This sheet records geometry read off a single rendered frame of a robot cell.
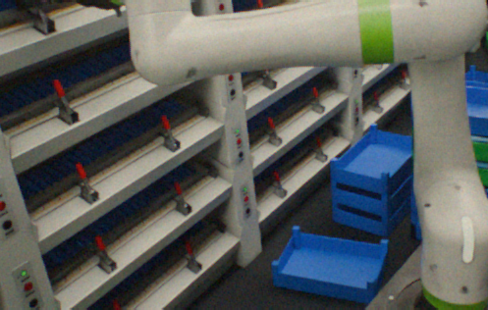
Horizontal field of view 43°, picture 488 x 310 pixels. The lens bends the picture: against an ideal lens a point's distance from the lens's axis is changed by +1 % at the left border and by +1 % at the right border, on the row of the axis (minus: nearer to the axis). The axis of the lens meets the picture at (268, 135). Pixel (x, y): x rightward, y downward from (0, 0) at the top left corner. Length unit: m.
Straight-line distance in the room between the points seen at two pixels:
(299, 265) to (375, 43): 1.14
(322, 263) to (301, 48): 1.11
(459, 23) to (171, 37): 0.42
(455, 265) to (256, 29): 0.52
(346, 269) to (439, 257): 0.81
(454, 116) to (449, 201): 0.16
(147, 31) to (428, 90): 0.50
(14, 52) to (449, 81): 0.79
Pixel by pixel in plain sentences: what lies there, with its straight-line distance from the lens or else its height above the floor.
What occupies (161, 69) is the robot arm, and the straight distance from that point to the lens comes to 0.95.
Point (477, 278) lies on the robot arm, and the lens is 1.14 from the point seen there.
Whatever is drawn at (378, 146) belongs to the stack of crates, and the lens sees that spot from 2.21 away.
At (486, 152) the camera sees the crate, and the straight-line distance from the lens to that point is 1.80.
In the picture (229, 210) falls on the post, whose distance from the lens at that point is 1.84.
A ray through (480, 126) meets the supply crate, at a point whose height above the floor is 0.43.
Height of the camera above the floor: 1.20
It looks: 27 degrees down
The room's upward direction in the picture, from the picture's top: 6 degrees counter-clockwise
